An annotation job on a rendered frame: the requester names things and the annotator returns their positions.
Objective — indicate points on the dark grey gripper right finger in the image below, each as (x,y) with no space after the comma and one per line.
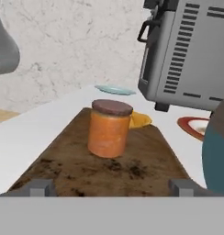
(181,188)

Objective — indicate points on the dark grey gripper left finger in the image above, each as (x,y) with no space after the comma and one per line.
(40,188)

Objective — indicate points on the brown wooden cutting board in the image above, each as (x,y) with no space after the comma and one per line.
(95,165)

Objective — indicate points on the orange jam jar brown lid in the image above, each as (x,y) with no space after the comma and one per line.
(109,128)

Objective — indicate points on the teal and brown round vessel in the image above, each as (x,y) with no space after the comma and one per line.
(218,150)

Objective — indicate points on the red rimmed white plate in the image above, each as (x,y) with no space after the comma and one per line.
(195,126)

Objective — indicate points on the pale blue plate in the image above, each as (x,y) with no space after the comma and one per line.
(115,89)

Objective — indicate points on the grey toaster oven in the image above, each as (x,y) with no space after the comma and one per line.
(190,55)

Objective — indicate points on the grey curved fixture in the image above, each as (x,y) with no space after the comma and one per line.
(4,52)

